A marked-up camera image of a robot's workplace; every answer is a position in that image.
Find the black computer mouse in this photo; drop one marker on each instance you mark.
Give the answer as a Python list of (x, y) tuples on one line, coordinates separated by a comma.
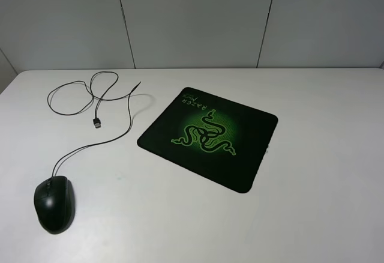
[(55, 204)]

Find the black green Razer mouse pad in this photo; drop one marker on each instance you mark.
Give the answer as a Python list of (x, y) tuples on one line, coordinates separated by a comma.
[(218, 139)]

